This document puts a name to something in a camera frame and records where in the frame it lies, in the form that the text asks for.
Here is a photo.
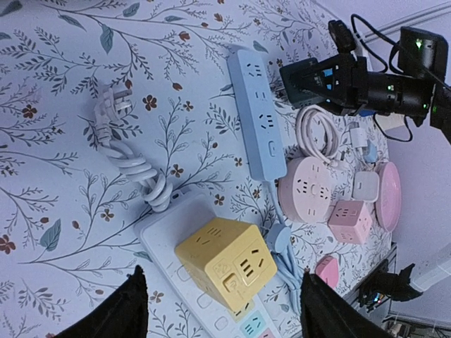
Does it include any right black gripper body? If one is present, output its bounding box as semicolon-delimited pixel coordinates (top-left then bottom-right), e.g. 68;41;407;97
348;56;433;116

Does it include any light blue power strip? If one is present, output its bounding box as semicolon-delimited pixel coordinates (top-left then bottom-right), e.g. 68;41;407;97
227;49;302;313

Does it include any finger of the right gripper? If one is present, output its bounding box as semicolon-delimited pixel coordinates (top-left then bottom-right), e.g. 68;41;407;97
280;56;352;85
309;84;356;115

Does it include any pink plate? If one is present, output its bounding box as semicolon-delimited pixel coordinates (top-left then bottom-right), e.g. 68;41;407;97
375;161;402;232

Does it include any small white charger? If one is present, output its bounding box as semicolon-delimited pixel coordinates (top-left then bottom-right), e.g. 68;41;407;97
349;122;367;150

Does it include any pink round socket base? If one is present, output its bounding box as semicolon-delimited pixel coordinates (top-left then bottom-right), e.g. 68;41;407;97
278;156;332;223

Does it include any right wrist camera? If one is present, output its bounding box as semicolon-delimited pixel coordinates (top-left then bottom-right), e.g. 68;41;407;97
397;26;449;81

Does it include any yellow cube adapter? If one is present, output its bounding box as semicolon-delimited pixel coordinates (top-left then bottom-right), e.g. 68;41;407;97
175;217;278;312

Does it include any green patterned cube adapter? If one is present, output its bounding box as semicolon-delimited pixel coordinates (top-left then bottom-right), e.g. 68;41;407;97
280;58;323;109

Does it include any white long power strip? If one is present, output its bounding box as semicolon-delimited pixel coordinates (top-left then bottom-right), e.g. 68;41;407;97
94;87;279;337

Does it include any white plug adapter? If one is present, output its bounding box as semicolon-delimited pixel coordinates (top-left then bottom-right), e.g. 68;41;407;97
352;171;380;203

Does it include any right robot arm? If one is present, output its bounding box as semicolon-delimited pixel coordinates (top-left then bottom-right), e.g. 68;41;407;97
280;54;450;139

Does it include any white coiled cable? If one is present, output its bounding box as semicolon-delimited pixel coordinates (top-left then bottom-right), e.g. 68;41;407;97
295;105;348;170

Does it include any small light blue plug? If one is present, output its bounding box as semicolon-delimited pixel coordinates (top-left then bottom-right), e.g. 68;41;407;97
363;142;378;164

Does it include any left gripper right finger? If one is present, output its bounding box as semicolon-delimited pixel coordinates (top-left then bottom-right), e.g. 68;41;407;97
300;270;390;338

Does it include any pink square plug adapter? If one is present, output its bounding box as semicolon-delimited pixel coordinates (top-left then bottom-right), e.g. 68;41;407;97
315;256;340;289

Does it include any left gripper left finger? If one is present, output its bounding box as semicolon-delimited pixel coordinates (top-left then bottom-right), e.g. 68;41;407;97
56;265;148;337

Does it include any pink cube socket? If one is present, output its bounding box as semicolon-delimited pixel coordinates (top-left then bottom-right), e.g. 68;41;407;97
328;200;373;245

